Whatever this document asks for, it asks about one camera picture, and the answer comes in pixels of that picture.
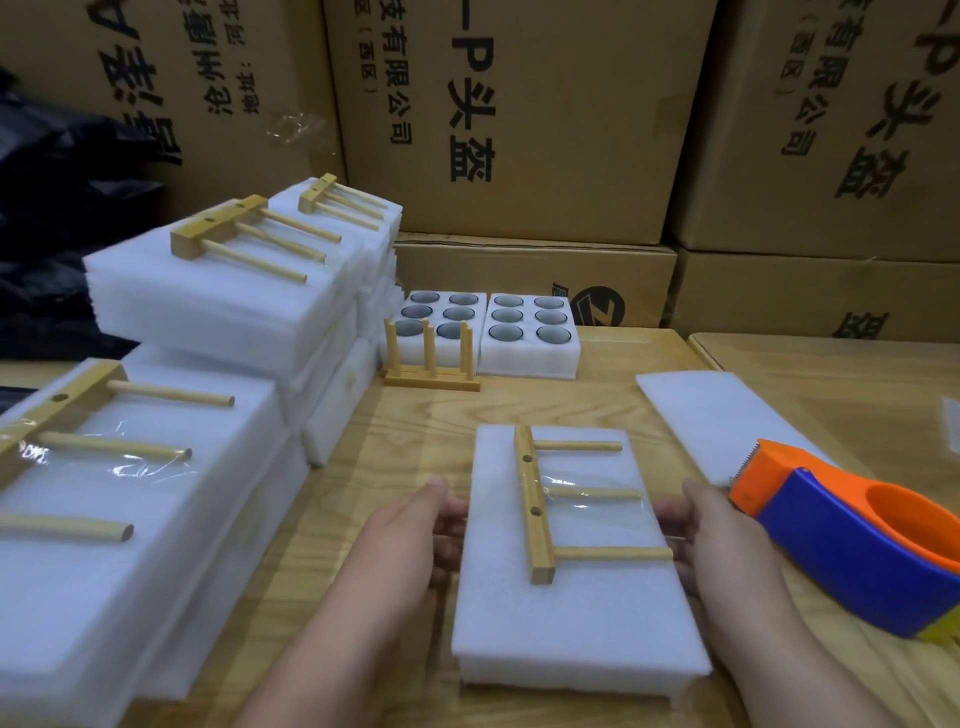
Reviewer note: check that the person's right hand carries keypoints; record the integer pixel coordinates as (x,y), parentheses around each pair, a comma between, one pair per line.
(728,570)

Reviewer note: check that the person's left hand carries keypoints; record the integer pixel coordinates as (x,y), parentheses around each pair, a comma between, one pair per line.
(413,548)

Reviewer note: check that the orange and blue tape dispenser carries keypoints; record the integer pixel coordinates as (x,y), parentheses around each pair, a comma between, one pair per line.
(840,548)

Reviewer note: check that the pile of white foam sheets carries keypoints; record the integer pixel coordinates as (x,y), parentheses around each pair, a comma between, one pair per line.
(720,413)

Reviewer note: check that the row of wooden peg racks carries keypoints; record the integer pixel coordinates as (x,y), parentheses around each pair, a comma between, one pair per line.
(428,381)

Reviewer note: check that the stack of white foam trays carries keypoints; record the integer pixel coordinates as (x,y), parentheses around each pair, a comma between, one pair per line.
(533,357)

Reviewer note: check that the person's left forearm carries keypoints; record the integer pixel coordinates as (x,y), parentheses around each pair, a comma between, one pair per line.
(338,683)

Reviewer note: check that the clear plastic wrap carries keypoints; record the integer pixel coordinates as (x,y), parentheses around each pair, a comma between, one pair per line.
(951,425)

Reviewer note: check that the stack of brown cardboard boxes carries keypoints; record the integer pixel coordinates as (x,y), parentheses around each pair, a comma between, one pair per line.
(525,105)

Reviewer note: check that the black plastic bag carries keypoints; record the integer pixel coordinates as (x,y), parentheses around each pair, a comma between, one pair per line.
(60,225)

